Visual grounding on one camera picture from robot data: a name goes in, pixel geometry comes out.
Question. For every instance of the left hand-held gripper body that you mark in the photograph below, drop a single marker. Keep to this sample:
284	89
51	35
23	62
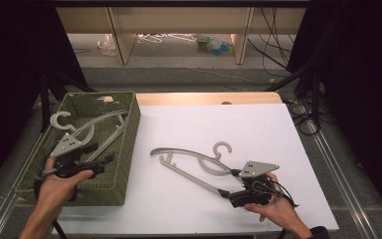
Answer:
65	146

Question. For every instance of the green woven basket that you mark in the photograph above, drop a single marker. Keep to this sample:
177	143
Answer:
119	172

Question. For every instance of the clear plastic bag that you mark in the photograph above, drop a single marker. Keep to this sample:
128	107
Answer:
106	45

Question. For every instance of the grey plastic clothes hanger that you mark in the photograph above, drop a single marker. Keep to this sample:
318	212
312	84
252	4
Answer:
192	154
102	119

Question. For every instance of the aluminium floor rail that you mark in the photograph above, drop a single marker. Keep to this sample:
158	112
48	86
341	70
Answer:
0	215
341	179

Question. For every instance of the colourful plastic toys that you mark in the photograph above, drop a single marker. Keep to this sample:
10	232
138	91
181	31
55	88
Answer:
214	45

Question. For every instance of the black curtain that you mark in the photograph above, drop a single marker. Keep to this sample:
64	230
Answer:
361	99
10	83

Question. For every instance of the white table mat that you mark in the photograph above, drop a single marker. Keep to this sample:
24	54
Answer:
229	132

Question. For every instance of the person's left hand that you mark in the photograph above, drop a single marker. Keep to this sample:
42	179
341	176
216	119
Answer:
58	191

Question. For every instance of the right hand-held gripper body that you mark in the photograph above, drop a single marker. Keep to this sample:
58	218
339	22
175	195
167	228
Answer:
258	168

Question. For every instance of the light wooden shelf unit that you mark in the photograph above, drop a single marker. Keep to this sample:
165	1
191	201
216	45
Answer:
179	20

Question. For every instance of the person's right hand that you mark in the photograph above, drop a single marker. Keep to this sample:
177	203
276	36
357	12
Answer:
280	210

